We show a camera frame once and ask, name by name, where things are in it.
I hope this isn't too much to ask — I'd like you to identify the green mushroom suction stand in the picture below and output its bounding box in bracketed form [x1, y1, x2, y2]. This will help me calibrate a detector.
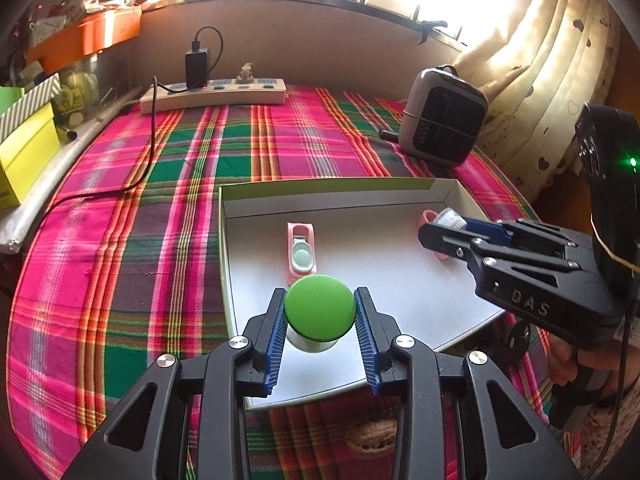
[283, 274, 356, 353]

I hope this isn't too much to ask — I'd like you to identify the pink clip holder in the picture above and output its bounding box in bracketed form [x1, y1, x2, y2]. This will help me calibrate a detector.
[418, 209, 448, 261]

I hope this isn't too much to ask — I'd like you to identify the right hand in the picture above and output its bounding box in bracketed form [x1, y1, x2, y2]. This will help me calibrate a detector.
[547, 335, 639, 405]

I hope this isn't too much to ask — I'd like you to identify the green white cardboard tray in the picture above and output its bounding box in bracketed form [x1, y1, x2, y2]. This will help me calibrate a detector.
[218, 175, 507, 411]

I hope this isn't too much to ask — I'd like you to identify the carved walnut on cloth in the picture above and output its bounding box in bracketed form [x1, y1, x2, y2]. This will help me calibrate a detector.
[345, 418, 397, 460]

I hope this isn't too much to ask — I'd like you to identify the grey portable heater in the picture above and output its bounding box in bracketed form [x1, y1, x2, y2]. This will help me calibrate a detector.
[378, 65, 488, 167]

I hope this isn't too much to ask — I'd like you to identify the pink case with lens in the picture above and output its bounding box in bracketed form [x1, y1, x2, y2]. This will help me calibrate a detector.
[286, 222, 317, 286]

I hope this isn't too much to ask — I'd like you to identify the plaid bed cloth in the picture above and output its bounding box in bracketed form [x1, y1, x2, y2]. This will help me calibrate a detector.
[5, 84, 584, 480]

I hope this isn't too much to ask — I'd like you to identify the cream heart curtain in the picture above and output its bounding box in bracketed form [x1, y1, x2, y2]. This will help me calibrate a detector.
[454, 0, 620, 202]

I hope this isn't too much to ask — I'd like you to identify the black window latch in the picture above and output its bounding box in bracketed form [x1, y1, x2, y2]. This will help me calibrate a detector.
[419, 21, 448, 44]

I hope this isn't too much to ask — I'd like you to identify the white power strip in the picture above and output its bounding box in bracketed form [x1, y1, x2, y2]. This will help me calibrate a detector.
[139, 78, 288, 114]

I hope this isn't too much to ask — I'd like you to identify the white plug on strip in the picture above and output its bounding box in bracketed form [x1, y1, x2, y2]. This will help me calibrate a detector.
[235, 62, 254, 84]

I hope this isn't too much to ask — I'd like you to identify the yellow green box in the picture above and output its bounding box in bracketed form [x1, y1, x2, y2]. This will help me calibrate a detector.
[0, 103, 61, 209]

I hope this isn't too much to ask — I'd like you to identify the black charger adapter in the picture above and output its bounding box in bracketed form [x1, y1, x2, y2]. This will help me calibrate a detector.
[184, 49, 209, 90]

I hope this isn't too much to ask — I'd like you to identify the striped green box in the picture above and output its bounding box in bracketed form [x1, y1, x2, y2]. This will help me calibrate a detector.
[0, 74, 61, 142]

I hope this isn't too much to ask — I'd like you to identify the orange shelf box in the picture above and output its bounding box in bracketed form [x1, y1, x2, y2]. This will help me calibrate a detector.
[25, 6, 142, 75]

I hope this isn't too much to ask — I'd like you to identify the black power cable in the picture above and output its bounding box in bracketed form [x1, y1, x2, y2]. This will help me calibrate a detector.
[29, 26, 225, 261]

